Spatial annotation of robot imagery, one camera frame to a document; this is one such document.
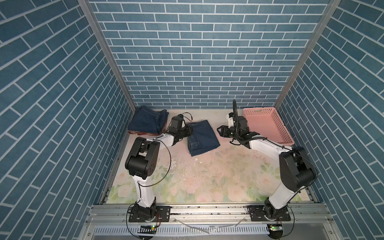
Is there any dark navy denim skirt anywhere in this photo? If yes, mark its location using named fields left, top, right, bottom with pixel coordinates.
left=188, top=120, right=220, bottom=157

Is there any pink plastic basket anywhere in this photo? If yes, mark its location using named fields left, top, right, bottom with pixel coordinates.
left=243, top=107, right=295, bottom=146

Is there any blue denim skirt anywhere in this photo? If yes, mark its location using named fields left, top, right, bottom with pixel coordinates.
left=128, top=106, right=169, bottom=135

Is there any red plaid skirt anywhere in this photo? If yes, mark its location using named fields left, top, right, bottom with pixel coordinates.
left=128, top=126, right=166, bottom=136

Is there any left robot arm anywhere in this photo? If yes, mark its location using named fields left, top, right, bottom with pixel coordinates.
left=125, top=126, right=193, bottom=219

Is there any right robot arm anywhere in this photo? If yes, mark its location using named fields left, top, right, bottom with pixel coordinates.
left=217, top=126, right=318, bottom=221

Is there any left green circuit board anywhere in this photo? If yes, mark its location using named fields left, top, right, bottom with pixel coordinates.
left=138, top=225, right=158, bottom=236

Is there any green circuit board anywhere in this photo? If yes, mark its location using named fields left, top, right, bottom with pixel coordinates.
left=138, top=225, right=158, bottom=236
left=267, top=224, right=284, bottom=240

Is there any right green circuit board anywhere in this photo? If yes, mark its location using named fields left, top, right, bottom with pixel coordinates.
left=267, top=224, right=284, bottom=240

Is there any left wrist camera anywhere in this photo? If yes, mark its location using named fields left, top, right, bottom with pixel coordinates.
left=170, top=114, right=185, bottom=129

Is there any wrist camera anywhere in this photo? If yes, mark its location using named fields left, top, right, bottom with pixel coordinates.
left=227, top=113, right=249, bottom=129
left=170, top=114, right=185, bottom=129

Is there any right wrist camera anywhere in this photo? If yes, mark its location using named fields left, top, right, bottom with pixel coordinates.
left=227, top=113, right=249, bottom=129

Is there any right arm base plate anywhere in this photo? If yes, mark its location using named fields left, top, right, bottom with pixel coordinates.
left=247, top=205, right=291, bottom=222

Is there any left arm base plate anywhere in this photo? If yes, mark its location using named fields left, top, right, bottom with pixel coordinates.
left=128, top=204, right=171, bottom=223

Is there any aluminium mounting rail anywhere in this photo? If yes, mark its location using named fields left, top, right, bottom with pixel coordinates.
left=86, top=202, right=333, bottom=226

